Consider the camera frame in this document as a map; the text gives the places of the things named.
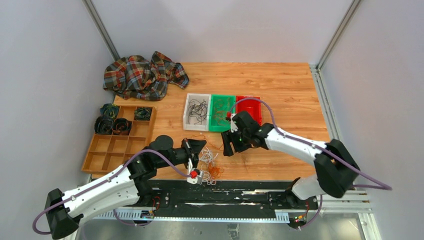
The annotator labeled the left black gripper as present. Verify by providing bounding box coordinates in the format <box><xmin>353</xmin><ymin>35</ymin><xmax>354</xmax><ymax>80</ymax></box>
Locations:
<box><xmin>156</xmin><ymin>138</ymin><xmax>207</xmax><ymax>171</ymax></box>

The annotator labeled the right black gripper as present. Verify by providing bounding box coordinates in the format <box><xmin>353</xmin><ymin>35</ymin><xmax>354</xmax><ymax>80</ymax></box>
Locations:
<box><xmin>221</xmin><ymin>127</ymin><xmax>252</xmax><ymax>156</ymax></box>

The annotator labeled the white cable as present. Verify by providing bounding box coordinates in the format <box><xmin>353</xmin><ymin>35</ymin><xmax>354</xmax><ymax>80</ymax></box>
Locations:
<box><xmin>197</xmin><ymin>147</ymin><xmax>221</xmax><ymax>186</ymax></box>

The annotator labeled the orange cable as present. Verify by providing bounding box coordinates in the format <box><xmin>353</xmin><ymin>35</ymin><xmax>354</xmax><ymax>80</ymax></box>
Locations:
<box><xmin>211</xmin><ymin>97</ymin><xmax>235</xmax><ymax>128</ymax></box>
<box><xmin>191</xmin><ymin>132</ymin><xmax>225</xmax><ymax>178</ymax></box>

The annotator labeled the black cable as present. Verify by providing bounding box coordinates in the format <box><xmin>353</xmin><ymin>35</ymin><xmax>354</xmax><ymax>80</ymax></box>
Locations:
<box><xmin>186</xmin><ymin>97</ymin><xmax>210</xmax><ymax>127</ymax></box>

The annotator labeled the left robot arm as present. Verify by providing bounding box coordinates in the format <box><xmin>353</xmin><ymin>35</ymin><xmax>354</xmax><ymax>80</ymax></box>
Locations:
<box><xmin>42</xmin><ymin>135</ymin><xmax>207</xmax><ymax>240</ymax></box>

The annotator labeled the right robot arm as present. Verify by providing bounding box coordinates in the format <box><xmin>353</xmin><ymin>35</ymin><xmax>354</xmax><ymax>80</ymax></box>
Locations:
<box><xmin>221</xmin><ymin>111</ymin><xmax>360</xmax><ymax>209</ymax></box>

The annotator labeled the green plastic bin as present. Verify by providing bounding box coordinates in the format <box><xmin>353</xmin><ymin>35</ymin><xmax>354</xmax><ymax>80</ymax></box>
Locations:
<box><xmin>208</xmin><ymin>94</ymin><xmax>236</xmax><ymax>132</ymax></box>

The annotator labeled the white plastic bin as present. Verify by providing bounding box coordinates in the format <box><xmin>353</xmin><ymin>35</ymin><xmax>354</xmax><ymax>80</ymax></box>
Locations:
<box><xmin>182</xmin><ymin>93</ymin><xmax>211</xmax><ymax>132</ymax></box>

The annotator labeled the red plastic bin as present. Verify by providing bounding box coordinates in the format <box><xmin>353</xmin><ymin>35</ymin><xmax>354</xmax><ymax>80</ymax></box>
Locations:
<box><xmin>235</xmin><ymin>99</ymin><xmax>263</xmax><ymax>126</ymax></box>

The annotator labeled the brown fabric roll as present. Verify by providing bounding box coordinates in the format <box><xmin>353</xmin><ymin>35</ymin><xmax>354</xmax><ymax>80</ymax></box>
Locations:
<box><xmin>112</xmin><ymin>118</ymin><xmax>133</xmax><ymax>136</ymax></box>

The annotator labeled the wooden compartment tray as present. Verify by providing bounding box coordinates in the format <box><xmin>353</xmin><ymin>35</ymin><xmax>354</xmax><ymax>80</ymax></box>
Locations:
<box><xmin>81</xmin><ymin>105</ymin><xmax>157</xmax><ymax>176</ymax></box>

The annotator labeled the plaid cloth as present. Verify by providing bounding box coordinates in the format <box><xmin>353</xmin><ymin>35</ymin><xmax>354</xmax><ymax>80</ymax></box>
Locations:
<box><xmin>102</xmin><ymin>51</ymin><xmax>190</xmax><ymax>101</ymax></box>

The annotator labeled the green patterned fabric roll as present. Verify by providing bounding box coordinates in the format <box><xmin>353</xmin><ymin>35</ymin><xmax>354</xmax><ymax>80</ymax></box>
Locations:
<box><xmin>99</xmin><ymin>103</ymin><xmax>120</xmax><ymax>119</ymax></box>

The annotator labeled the dark fabric roll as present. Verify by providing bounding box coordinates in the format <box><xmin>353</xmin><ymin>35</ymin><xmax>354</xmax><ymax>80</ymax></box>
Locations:
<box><xmin>94</xmin><ymin>115</ymin><xmax>114</xmax><ymax>135</ymax></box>

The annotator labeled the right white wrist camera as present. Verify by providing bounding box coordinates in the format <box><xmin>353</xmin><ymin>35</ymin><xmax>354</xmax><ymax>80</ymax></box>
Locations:
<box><xmin>225</xmin><ymin>111</ymin><xmax>239</xmax><ymax>133</ymax></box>

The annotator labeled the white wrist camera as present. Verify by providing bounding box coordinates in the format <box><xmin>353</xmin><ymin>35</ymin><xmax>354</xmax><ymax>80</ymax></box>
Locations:
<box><xmin>186</xmin><ymin>158</ymin><xmax>204</xmax><ymax>185</ymax></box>
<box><xmin>225</xmin><ymin>111</ymin><xmax>239</xmax><ymax>133</ymax></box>

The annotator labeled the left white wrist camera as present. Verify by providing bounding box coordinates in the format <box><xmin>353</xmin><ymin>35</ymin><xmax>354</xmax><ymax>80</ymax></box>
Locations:
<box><xmin>186</xmin><ymin>158</ymin><xmax>204</xmax><ymax>185</ymax></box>

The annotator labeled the right aluminium frame post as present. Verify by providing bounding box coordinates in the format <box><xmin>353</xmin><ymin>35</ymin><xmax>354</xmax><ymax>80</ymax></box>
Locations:
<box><xmin>316</xmin><ymin>0</ymin><xmax>363</xmax><ymax>72</ymax></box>

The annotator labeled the aluminium frame post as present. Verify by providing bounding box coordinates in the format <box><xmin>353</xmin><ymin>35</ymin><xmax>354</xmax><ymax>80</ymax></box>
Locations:
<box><xmin>82</xmin><ymin>0</ymin><xmax>121</xmax><ymax>61</ymax></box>
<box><xmin>316</xmin><ymin>0</ymin><xmax>363</xmax><ymax>72</ymax></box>

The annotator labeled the aluminium front rail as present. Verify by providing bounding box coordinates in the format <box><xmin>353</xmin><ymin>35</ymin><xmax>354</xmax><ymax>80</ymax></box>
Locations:
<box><xmin>94</xmin><ymin>190</ymin><xmax>372</xmax><ymax>229</ymax></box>

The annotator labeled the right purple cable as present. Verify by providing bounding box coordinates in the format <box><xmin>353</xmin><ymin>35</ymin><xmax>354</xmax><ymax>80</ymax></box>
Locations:
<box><xmin>226</xmin><ymin>96</ymin><xmax>393</xmax><ymax>230</ymax></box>

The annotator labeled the left aluminium frame post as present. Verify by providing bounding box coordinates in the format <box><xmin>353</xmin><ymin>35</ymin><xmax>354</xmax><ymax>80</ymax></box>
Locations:
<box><xmin>82</xmin><ymin>0</ymin><xmax>121</xmax><ymax>61</ymax></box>

